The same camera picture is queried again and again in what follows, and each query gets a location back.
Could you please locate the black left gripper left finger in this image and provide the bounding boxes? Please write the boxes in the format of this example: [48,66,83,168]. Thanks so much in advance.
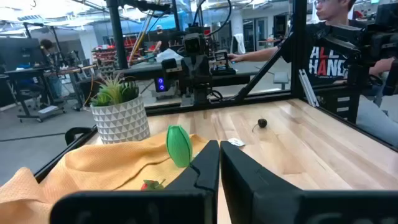
[49,139,221,224]

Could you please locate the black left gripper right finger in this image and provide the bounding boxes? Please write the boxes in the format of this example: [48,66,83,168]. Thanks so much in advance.
[220,140,398,224]

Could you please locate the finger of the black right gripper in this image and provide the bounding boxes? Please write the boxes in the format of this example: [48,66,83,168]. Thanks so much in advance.
[181,58,195,90]
[201,58,215,90]

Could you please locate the red toy strawberry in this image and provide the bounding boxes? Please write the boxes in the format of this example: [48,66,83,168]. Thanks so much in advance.
[140,179,167,191]

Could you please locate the green ribbed toy vegetable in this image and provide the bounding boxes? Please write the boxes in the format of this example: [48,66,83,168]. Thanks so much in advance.
[165,124,193,168]

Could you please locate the small dark purple toy fruit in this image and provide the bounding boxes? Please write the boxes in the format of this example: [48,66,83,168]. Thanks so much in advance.
[251,118,268,133]

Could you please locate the black box with blue lights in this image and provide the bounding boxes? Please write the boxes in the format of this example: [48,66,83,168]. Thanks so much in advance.
[154,77,169,93]

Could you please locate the person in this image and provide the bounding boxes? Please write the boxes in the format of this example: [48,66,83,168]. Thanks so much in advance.
[39,39,65,100]
[228,0,398,147]
[153,24,171,54]

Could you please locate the succulent in patterned white pot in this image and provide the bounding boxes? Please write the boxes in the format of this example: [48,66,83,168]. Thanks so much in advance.
[90,73,151,145]

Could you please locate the silver aluminium extrusion bars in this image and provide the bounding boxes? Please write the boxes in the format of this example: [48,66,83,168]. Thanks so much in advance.
[297,68,320,108]

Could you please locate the orange cloth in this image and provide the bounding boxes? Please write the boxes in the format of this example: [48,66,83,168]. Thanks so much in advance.
[0,132,210,224]

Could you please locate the black office desk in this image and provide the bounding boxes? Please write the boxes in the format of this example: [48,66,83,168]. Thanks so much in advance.
[2,63,99,123]

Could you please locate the black machine on stand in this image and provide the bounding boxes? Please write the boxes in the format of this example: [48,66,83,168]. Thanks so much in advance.
[320,2,398,124]

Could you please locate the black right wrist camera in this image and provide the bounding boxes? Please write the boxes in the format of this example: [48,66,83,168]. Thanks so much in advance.
[183,32,206,57]

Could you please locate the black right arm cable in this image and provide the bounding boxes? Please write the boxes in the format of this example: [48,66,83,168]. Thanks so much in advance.
[191,0,233,37]

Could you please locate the black clamp handle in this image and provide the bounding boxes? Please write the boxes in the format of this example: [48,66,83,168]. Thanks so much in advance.
[64,126,93,146]

